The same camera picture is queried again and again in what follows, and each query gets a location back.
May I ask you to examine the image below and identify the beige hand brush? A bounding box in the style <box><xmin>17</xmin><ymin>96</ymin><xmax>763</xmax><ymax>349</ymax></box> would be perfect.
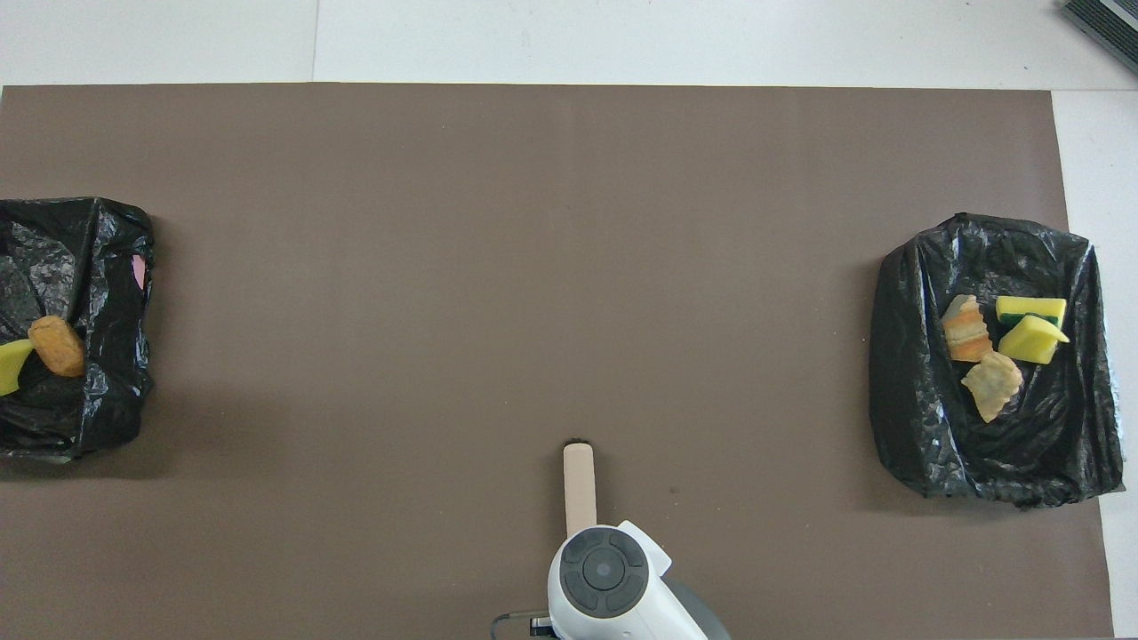
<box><xmin>562</xmin><ymin>439</ymin><xmax>598</xmax><ymax>540</ymax></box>

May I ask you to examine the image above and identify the beige orange layered bread piece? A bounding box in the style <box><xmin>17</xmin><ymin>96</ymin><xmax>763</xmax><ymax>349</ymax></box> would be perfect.
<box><xmin>942</xmin><ymin>293</ymin><xmax>994</xmax><ymax>364</ymax></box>

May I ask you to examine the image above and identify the brown croquette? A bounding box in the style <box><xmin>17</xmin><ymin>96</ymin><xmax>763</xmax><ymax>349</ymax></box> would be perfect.
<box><xmin>28</xmin><ymin>315</ymin><xmax>87</xmax><ymax>379</ymax></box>

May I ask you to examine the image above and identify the small yellow sponge piece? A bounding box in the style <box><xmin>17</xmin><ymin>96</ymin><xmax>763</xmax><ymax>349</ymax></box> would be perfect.
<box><xmin>0</xmin><ymin>338</ymin><xmax>36</xmax><ymax>397</ymax></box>

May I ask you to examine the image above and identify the black bag lined bin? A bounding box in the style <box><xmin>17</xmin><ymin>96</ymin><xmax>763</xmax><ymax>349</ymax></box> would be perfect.
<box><xmin>869</xmin><ymin>212</ymin><xmax>1126</xmax><ymax>509</ymax></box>

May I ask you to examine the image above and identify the black bag bin pink spot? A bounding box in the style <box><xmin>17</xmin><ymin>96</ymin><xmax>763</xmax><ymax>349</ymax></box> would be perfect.
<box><xmin>0</xmin><ymin>197</ymin><xmax>156</xmax><ymax>463</ymax></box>

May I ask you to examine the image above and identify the brown table mat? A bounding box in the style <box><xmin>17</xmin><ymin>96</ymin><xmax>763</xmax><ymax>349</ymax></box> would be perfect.
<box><xmin>0</xmin><ymin>83</ymin><xmax>1117</xmax><ymax>640</ymax></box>

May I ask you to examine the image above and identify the dark grey ribbed panel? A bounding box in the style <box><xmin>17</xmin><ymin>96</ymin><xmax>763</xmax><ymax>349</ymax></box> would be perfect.
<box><xmin>1062</xmin><ymin>0</ymin><xmax>1138</xmax><ymax>76</ymax></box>

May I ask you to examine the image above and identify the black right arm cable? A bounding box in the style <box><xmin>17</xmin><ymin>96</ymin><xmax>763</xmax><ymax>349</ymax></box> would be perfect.
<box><xmin>490</xmin><ymin>611</ymin><xmax>552</xmax><ymax>640</ymax></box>

